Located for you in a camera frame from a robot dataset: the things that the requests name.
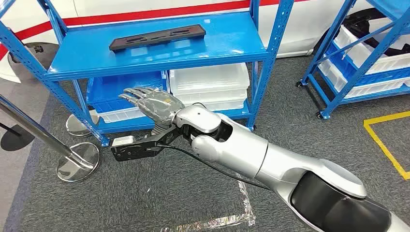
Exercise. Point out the chrome stanchion base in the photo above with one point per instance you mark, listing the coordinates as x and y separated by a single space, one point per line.
77 126

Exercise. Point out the chrome stanchion post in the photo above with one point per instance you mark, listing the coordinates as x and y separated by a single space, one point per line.
38 129

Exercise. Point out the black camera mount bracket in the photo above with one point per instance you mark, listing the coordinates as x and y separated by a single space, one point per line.
137 150

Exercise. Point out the black plastic car part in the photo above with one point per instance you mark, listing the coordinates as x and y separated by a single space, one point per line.
157 37

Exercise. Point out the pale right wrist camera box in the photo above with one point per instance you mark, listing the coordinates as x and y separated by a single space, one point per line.
123 141

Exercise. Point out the clear floor tape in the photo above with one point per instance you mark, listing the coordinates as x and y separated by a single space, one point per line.
246 205

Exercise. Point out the blue wheeled shelf rack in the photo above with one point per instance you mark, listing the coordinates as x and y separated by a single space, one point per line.
362 64

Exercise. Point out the translucent white plastic bin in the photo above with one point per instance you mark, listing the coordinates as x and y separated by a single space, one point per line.
224 105
208 78
211 97

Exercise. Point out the yellow floor tape square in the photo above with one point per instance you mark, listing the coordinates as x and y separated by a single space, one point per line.
381 142

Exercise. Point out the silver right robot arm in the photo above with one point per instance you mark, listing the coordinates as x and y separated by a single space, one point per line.
243 147

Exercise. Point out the white car red stripe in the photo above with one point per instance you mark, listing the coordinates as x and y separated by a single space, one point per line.
304 25

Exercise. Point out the black round floor base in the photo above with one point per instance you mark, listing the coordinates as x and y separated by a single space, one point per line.
14 139

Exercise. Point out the blue metal shelf rack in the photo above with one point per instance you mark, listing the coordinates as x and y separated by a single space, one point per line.
153 54

